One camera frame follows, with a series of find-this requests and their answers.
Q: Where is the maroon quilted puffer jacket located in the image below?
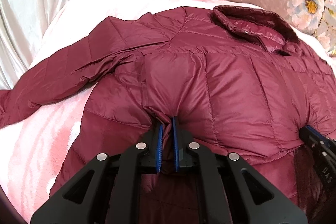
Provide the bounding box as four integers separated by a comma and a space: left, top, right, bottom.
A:
1, 6, 335, 217

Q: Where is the silver satin curtain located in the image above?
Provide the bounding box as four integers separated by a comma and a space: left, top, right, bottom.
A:
1, 0, 69, 89

